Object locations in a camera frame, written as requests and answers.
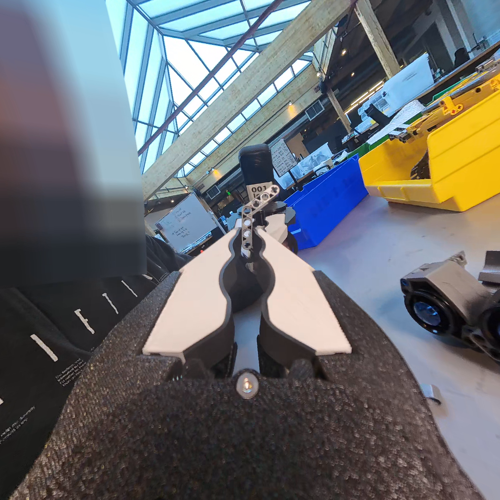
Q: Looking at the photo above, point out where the white wall poster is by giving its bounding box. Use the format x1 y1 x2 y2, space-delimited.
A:
270 139 298 177

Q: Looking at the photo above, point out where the grey angled brick beam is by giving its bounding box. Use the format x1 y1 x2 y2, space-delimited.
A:
240 186 280 258

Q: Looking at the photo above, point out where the dark grey short brick beam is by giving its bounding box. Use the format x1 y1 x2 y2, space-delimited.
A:
420 385 444 408

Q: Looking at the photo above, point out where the white plastic storage crate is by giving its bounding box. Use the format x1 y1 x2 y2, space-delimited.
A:
385 53 435 107

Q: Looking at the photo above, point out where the person's black printed clothing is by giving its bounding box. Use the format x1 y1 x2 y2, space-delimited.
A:
0 234 196 500

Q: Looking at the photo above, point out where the blue storage bin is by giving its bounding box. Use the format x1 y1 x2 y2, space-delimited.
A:
283 154 370 251

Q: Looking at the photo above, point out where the grey toy brick wing assembly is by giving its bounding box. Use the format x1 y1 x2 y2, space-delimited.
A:
400 252 500 347

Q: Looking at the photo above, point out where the yellow storage bin with ledge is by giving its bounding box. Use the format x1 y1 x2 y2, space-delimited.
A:
359 84 500 212

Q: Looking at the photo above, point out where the white whiteboard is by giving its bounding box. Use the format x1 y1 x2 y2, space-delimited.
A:
155 193 220 253

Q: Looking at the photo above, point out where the person's left forearm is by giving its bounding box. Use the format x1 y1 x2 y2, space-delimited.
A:
228 270 263 313

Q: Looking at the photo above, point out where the wooden pillar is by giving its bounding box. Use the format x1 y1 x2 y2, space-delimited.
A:
326 88 352 134
353 0 401 79

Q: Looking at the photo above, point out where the white foam sheet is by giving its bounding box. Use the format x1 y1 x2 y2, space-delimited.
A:
367 99 426 145

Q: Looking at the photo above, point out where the grey desk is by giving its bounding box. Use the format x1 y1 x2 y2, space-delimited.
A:
230 193 500 500

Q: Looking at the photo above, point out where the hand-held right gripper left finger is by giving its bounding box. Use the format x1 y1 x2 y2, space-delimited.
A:
142 228 240 379

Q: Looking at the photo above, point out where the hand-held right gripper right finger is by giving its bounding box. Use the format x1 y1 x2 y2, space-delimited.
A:
253 229 353 379

